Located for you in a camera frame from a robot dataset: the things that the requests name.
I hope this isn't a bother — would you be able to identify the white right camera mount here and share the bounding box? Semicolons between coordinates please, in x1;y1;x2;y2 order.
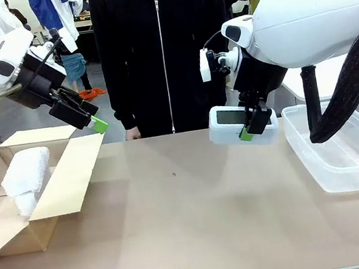
217;45;247;84

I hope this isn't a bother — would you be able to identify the right camera black cable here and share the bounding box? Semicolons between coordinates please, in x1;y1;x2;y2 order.
201;29;225;51

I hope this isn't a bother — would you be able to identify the person's right hand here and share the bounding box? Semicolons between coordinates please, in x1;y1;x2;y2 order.
124;125;142;141

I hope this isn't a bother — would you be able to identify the person in white blue coat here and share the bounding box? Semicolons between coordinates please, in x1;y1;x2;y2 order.
28;0;95;98

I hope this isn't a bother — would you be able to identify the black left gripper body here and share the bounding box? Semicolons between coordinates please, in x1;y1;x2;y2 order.
17;52;71;111

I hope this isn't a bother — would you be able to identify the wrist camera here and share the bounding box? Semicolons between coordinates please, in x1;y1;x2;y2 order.
47;26;64;46
196;46;226;83

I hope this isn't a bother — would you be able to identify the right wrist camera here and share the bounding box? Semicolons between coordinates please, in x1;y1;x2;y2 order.
196;46;226;83

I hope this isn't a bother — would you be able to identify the person in black zip hoodie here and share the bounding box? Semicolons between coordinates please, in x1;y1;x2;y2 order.
88;0;243;144

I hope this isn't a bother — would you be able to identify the right arm black cable sleeve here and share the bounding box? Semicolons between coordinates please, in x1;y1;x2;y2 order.
293;17;359;146

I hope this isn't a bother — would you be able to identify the open cardboard box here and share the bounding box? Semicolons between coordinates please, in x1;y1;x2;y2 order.
0;119;121;259

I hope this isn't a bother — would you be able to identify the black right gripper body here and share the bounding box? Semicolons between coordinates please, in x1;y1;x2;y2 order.
227;49;292;105

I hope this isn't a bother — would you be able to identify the bubble-wrapped clock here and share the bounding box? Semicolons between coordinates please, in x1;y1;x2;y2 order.
0;145;59;221

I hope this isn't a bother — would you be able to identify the white digital clock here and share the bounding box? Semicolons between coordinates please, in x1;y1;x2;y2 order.
205;97;282;153

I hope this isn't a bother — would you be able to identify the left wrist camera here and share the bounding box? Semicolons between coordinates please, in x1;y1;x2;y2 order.
47;26;64;46

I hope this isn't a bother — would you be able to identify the orange cloth on floor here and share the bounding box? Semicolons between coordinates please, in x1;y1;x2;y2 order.
78;86;108;101

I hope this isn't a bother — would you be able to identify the clear plastic container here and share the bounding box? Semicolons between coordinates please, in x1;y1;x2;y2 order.
280;96;359;200

